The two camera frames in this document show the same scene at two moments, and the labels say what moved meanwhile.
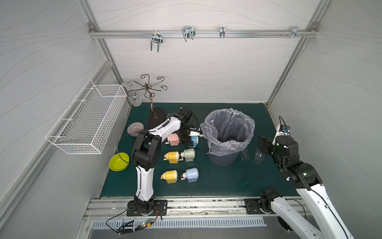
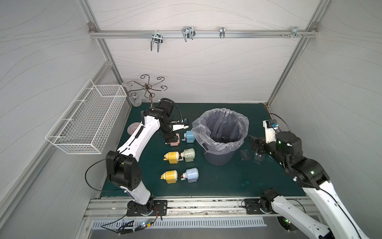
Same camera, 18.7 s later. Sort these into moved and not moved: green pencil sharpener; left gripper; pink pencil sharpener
Moved: left gripper
Not moved: green pencil sharpener; pink pencil sharpener
